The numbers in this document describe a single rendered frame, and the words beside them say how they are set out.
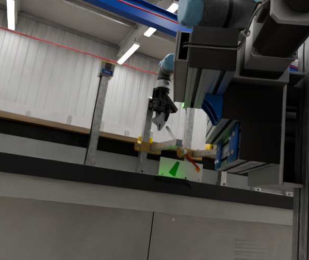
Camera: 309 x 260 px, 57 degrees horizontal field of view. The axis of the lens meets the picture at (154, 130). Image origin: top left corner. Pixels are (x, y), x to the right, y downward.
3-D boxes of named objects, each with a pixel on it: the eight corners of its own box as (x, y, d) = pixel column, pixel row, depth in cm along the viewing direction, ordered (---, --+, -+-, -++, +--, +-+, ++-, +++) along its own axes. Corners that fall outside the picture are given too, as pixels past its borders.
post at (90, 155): (94, 166, 133) (110, 77, 142) (84, 164, 131) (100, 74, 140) (93, 166, 137) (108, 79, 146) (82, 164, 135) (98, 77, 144)
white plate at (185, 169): (201, 182, 154) (203, 164, 156) (158, 176, 145) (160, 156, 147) (200, 182, 155) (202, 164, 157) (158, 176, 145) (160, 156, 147)
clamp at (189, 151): (201, 160, 156) (202, 151, 157) (180, 156, 151) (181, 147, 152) (196, 160, 161) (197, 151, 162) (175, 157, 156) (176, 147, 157)
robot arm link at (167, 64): (188, 55, 134) (181, 64, 145) (165, 50, 132) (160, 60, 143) (186, 70, 133) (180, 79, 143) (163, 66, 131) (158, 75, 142)
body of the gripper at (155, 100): (147, 110, 143) (150, 87, 145) (159, 115, 148) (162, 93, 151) (158, 109, 137) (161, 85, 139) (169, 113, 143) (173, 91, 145)
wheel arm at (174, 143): (182, 148, 120) (183, 139, 121) (175, 147, 118) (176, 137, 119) (144, 154, 159) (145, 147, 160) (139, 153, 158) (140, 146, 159)
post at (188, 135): (187, 182, 152) (196, 98, 161) (181, 182, 150) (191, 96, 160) (183, 182, 155) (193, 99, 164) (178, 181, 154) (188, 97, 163)
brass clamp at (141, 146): (161, 154, 146) (162, 144, 147) (136, 149, 142) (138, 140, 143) (156, 155, 152) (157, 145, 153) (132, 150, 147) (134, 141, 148)
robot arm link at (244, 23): (269, 32, 85) (271, -7, 88) (227, 23, 83) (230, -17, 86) (249, 50, 97) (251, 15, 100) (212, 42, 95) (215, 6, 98)
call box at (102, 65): (113, 78, 141) (115, 63, 143) (99, 74, 139) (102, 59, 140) (109, 82, 148) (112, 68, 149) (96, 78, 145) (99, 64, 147)
